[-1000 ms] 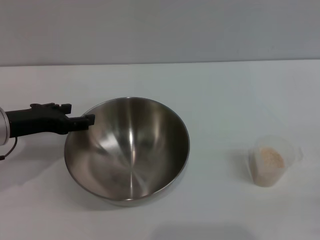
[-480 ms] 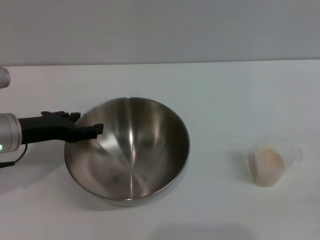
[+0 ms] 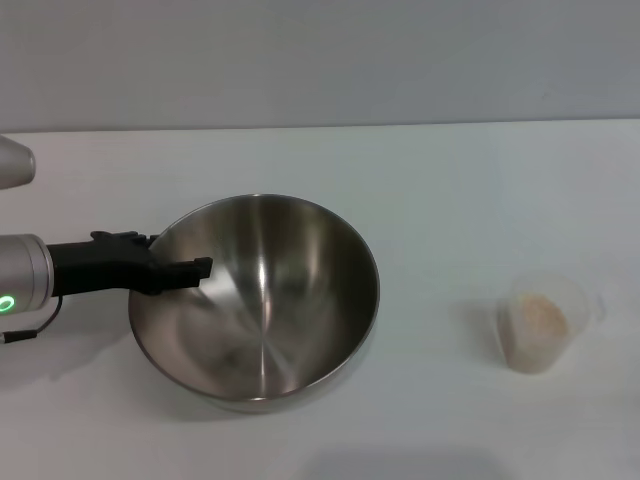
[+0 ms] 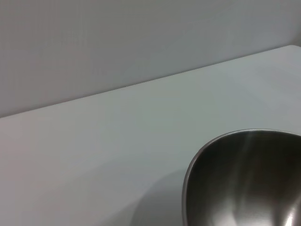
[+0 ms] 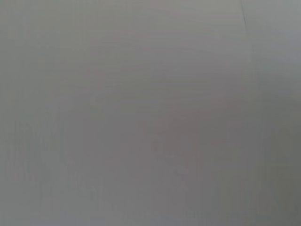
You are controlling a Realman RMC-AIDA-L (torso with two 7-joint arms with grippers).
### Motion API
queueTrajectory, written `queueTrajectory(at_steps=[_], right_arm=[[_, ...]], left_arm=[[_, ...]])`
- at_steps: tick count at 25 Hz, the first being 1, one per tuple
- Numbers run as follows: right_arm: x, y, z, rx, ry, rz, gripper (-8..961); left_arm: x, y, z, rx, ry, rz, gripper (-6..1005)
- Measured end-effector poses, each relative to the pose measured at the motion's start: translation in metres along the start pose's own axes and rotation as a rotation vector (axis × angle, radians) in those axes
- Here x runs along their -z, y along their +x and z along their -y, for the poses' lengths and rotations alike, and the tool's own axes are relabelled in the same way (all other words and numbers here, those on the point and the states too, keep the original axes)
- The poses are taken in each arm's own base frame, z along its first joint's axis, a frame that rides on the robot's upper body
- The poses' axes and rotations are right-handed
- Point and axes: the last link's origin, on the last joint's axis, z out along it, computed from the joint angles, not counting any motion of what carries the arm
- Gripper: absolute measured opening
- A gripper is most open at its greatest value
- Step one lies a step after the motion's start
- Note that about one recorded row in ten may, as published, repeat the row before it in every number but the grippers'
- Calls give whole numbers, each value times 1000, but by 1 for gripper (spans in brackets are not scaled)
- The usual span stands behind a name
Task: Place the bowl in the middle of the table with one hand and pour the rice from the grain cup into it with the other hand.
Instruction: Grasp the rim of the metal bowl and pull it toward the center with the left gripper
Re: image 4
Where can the stainless steel mixing bowl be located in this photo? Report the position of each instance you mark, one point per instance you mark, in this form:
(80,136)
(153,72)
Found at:
(247,179)

